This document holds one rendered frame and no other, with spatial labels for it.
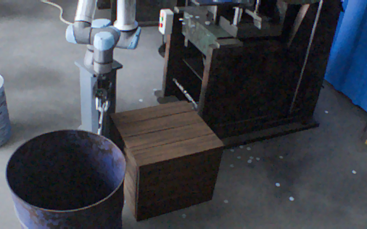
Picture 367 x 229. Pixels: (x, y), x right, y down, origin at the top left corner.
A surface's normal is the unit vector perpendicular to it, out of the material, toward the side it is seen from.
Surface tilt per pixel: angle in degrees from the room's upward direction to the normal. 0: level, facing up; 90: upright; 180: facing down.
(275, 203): 0
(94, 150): 88
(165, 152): 0
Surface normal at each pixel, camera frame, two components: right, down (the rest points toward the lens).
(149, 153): 0.11, -0.82
